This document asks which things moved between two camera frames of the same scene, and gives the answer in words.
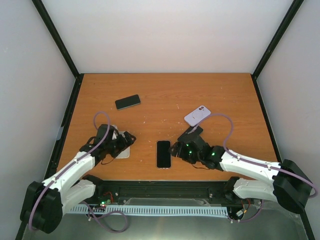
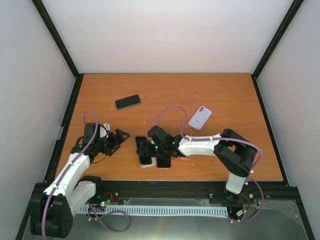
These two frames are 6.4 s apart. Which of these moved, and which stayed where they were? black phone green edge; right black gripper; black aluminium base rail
Moved: right black gripper
Stayed: black phone green edge; black aluminium base rail
